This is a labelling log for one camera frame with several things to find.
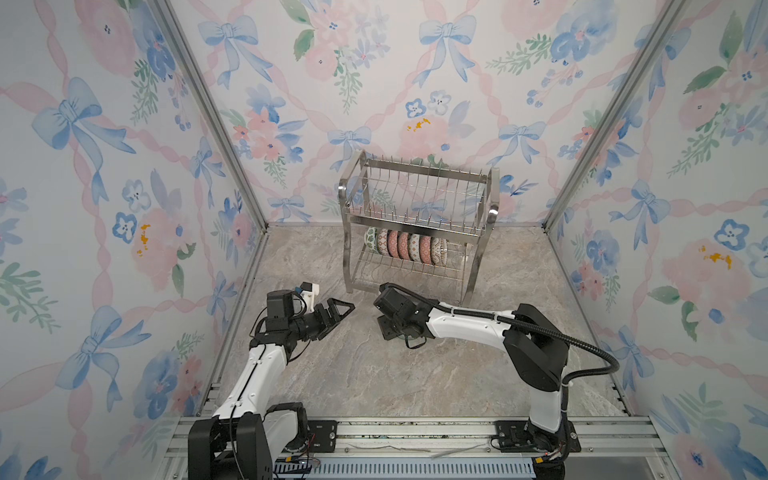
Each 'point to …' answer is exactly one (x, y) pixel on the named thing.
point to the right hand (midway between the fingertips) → (386, 321)
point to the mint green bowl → (403, 337)
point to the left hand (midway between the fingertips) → (346, 312)
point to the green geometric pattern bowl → (414, 247)
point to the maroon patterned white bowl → (439, 251)
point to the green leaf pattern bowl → (371, 239)
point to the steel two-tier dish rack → (408, 223)
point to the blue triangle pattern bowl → (383, 245)
